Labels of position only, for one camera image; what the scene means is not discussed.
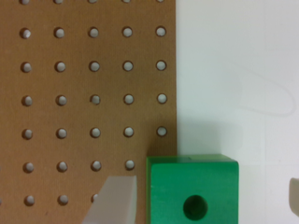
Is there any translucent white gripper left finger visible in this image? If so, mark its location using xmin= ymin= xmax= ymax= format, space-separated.
xmin=82 ymin=176 xmax=137 ymax=224

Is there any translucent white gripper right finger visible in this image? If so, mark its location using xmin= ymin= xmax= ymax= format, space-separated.
xmin=289 ymin=178 xmax=299 ymax=217

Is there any green block with hole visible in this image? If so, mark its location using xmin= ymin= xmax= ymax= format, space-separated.
xmin=147 ymin=154 xmax=239 ymax=224

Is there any brown pegboard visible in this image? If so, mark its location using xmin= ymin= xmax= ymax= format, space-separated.
xmin=0 ymin=0 xmax=177 ymax=224

